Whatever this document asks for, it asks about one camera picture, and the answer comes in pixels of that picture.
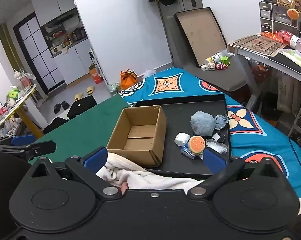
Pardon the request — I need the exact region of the clear bottle with red label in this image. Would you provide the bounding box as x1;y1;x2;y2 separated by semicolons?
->
275;29;301;54

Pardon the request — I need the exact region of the dark cloth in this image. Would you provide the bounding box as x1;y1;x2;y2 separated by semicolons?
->
44;117;69;134

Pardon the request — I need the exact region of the brown cardboard box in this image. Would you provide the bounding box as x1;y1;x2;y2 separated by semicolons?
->
106;105;167;167

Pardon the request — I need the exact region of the white narrow rack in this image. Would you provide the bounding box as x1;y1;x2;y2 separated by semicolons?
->
89;49;110;86

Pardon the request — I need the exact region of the grey-blue plush toy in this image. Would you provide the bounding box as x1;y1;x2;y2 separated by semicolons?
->
190;111;216;137

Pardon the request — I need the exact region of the black tray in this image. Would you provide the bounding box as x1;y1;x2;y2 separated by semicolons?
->
132;94;232;177

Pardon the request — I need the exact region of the orange burger toy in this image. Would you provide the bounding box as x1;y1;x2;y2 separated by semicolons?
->
187;135;206;156

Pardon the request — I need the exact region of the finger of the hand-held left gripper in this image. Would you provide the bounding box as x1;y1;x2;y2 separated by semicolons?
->
0;134;37;153
6;141;57;161

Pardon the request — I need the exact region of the white soft ball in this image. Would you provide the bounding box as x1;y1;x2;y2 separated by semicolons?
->
175;132;190;147

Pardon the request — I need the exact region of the black framed brown board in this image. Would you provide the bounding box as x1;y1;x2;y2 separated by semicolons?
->
174;7;227;68

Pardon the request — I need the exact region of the round table with yellow leg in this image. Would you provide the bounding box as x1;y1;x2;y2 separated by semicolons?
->
0;84;44;138

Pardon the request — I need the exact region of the black framed glass door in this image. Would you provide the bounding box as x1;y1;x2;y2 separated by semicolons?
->
13;12;66;93

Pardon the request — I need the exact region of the grey door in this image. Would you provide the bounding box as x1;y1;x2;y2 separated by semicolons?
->
154;0;204;68

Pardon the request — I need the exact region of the glass jar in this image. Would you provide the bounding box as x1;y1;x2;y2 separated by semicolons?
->
14;69;32;91

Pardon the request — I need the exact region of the blue patterned blanket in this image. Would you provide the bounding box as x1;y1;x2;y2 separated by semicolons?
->
118;67;301;198

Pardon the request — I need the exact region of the grey desk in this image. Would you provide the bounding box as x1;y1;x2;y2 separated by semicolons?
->
227;34;301;141

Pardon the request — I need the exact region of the orange bag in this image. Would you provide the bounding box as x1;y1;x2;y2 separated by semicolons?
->
120;70;138;90

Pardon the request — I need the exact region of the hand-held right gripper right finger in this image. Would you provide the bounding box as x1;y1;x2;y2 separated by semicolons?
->
187;147;282;200

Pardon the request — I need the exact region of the clear plastic bag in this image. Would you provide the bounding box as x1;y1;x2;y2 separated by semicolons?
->
205;139;229;154

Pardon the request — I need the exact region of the dark grey bench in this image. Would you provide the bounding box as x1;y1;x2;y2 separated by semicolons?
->
187;52;251;93

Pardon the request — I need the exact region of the white can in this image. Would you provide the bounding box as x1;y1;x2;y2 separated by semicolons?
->
210;52;223;64

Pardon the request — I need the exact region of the grey drawer organizer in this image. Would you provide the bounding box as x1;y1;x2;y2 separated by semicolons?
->
259;1;300;36

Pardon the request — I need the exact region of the small grey fish toy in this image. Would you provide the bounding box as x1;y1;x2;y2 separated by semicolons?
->
214;114;229;130

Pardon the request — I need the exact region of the blue tissue packet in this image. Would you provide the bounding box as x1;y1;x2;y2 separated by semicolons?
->
180;145;198;159

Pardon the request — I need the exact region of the green cloth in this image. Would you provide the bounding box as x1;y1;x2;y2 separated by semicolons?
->
36;96;141;166

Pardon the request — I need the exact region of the patterned brown mat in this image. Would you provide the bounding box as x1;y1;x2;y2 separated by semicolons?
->
227;34;294;57

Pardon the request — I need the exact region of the white kitchen cabinet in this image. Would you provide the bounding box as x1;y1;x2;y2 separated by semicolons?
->
31;0;97;86

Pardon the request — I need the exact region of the white fleece cloth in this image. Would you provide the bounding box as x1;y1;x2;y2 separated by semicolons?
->
96;152;206;191

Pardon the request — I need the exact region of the orange carton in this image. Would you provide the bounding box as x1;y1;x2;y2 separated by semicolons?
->
89;65;104;84

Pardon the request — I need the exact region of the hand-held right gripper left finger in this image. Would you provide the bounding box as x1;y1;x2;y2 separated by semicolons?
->
28;147;123;199

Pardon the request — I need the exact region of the orange round plush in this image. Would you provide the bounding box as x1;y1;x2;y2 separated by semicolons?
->
287;8;301;21

